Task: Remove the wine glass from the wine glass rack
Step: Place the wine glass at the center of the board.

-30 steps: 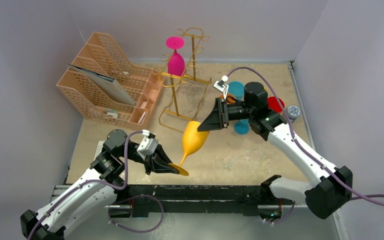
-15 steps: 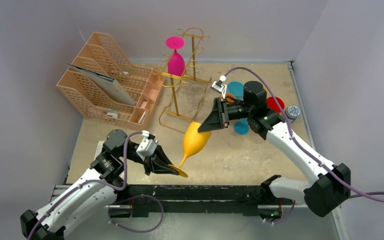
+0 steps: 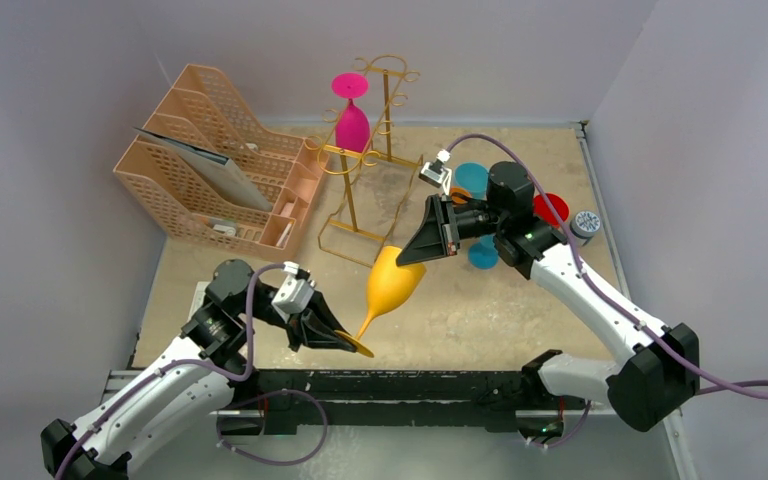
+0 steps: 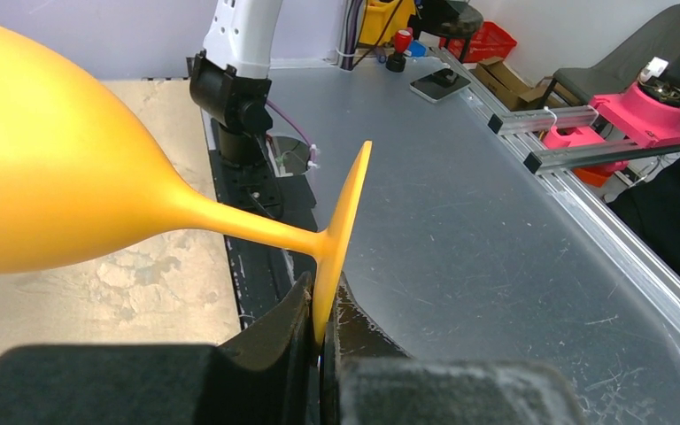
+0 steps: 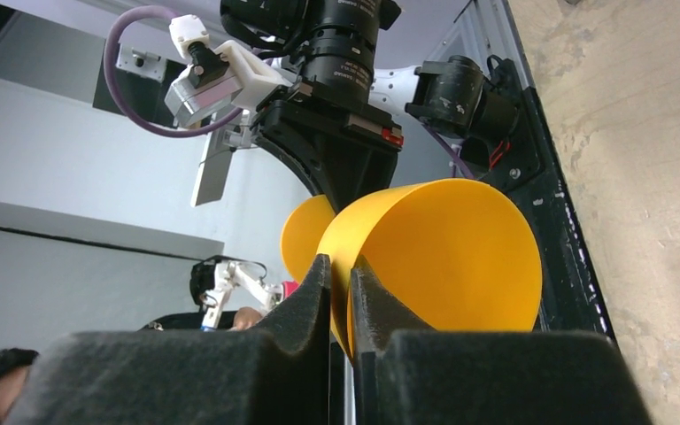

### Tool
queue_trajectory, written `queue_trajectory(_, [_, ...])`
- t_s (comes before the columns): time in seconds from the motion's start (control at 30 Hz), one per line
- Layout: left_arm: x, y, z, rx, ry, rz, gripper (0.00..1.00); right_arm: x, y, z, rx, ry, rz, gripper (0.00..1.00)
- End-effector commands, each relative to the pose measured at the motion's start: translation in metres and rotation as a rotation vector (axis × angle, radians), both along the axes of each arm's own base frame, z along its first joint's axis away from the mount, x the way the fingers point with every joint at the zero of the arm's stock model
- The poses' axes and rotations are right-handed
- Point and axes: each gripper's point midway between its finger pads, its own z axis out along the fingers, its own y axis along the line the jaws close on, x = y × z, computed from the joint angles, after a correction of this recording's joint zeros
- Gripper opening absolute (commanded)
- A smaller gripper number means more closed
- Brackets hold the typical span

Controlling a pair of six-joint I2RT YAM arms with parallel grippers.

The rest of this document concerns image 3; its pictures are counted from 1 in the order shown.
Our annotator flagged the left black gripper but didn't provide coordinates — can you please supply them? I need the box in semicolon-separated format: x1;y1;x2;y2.
239;287;359;350

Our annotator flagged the yellow wine glass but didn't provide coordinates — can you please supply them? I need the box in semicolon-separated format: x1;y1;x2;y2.
338;246;427;358

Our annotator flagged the blue wine glass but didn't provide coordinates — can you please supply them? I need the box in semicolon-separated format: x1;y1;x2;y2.
467;235;499;270
454;162;488;200

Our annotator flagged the orange wine glass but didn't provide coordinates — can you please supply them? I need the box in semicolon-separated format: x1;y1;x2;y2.
449;186;472;205

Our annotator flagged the red wine glass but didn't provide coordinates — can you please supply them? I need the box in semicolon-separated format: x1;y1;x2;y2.
533;193;570;228

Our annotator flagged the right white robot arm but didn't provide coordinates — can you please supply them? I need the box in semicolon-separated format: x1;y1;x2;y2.
395;162;700;432

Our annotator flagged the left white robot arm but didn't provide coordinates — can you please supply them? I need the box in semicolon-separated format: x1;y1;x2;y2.
41;259;372;479

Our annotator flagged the magenta wine glass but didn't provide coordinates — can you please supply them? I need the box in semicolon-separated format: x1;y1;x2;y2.
331;72;371;153

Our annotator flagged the grey folder in organizer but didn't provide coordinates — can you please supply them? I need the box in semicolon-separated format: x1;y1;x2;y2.
134;127;273;212

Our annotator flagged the pink plastic file organizer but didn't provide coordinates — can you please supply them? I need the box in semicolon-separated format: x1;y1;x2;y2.
113;64;324;262

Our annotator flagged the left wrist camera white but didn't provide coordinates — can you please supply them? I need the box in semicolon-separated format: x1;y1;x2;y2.
271;262;315;320

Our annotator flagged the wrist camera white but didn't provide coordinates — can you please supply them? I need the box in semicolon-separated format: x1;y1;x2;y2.
418;149;453;196
271;262;315;320

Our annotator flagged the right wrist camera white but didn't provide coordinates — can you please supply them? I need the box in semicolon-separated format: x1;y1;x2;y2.
418;149;453;196

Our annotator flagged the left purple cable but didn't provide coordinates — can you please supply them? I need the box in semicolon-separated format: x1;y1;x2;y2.
53;262;330;480

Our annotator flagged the purple cable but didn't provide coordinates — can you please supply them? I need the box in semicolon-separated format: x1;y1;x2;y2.
445;133;768;452
53;262;330;480

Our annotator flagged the gold wire glass rack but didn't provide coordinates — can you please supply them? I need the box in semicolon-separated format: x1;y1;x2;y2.
308;54;421;267

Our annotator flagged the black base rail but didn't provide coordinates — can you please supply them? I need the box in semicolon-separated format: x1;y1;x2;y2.
228;364;586;438

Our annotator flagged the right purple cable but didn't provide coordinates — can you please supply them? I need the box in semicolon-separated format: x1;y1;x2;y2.
445;133;768;452

